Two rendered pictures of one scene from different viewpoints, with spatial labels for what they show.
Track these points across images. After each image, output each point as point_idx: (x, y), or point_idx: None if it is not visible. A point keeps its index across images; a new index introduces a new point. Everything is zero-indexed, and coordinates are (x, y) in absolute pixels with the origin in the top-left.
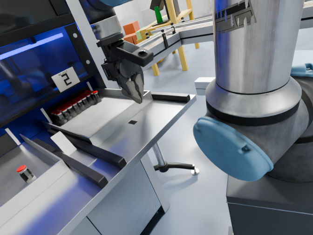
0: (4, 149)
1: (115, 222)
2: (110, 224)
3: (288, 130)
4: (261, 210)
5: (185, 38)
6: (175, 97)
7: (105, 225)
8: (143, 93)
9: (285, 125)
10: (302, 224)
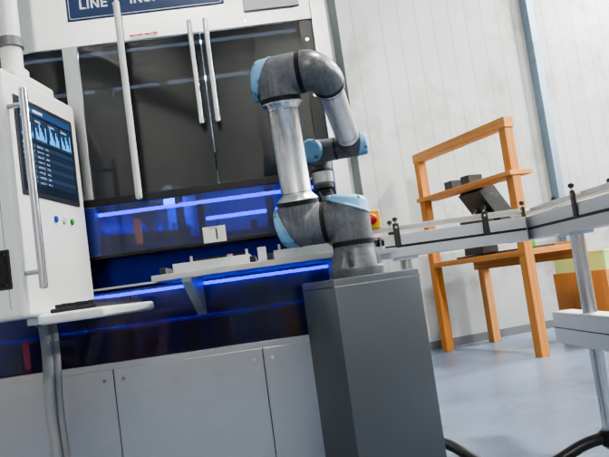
0: None
1: (293, 415)
2: (285, 410)
3: (294, 214)
4: (310, 293)
5: (533, 228)
6: None
7: (279, 405)
8: None
9: (290, 210)
10: (320, 303)
